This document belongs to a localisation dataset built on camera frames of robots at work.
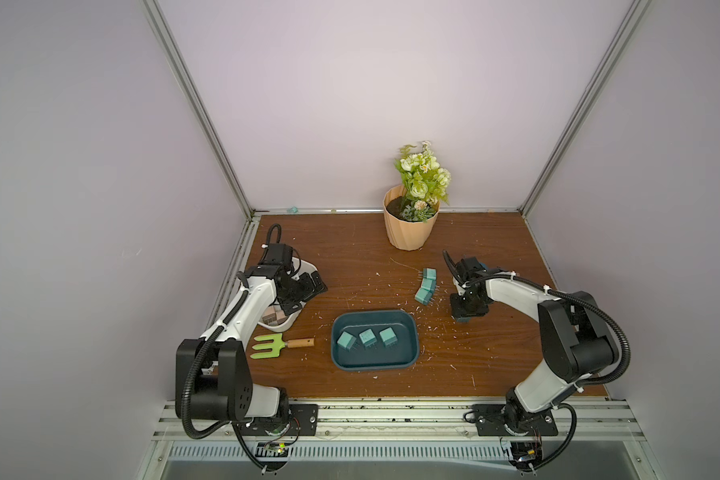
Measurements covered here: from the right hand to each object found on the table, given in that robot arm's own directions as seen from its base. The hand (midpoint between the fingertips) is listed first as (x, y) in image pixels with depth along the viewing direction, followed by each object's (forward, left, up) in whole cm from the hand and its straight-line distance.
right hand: (460, 308), depth 92 cm
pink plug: (-5, +58, +3) cm, 59 cm away
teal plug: (-12, +35, +3) cm, 37 cm away
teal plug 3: (-10, +23, +2) cm, 25 cm away
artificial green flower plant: (+30, +11, +27) cm, 42 cm away
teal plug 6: (+4, +11, +1) cm, 12 cm away
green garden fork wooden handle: (-13, +56, +1) cm, 57 cm away
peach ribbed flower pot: (+22, +17, +11) cm, 29 cm away
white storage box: (+12, +52, +6) cm, 53 cm away
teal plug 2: (-11, +29, +2) cm, 31 cm away
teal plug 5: (+8, +9, +1) cm, 12 cm away
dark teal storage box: (-15, +20, -1) cm, 25 cm away
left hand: (0, +43, +10) cm, 44 cm away
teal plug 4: (+12, +9, +2) cm, 15 cm away
